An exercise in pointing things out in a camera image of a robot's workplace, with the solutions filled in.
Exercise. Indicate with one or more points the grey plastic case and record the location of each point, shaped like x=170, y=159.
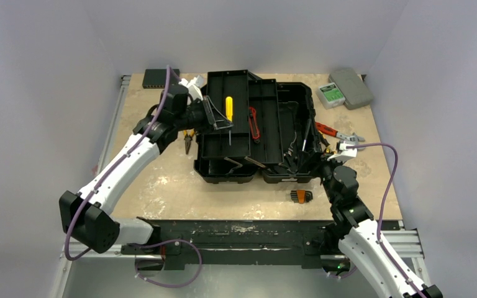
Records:
x=354, y=90

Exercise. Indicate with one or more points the small claw hammer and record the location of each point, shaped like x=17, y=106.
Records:
x=306, y=133

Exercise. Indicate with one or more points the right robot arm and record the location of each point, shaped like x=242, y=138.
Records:
x=359, y=235

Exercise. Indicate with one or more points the yellow handled screwdriver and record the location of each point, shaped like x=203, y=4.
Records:
x=229, y=112

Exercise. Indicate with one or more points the black network switch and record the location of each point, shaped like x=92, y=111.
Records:
x=156, y=78

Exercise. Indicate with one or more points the black plastic toolbox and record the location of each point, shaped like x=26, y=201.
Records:
x=282, y=108

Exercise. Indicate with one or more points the green white small box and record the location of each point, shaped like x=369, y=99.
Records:
x=330, y=96

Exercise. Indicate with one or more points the aluminium frame rail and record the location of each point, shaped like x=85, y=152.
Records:
x=105, y=156

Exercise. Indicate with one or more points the red black utility knife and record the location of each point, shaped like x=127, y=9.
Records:
x=253, y=124

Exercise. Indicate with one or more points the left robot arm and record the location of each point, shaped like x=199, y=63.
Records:
x=86, y=214

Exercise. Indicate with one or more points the orange hex key set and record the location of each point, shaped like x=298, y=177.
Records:
x=301, y=196

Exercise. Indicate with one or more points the yellow handled pliers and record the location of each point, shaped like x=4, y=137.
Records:
x=188, y=138

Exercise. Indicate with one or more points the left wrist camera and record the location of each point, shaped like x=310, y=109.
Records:
x=194, y=86

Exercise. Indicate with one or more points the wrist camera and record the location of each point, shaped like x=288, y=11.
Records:
x=345, y=151
x=194, y=86

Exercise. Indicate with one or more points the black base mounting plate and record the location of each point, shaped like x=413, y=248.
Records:
x=240, y=242

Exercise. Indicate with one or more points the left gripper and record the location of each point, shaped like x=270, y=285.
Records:
x=211, y=115

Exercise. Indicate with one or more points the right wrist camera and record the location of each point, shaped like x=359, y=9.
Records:
x=345, y=151

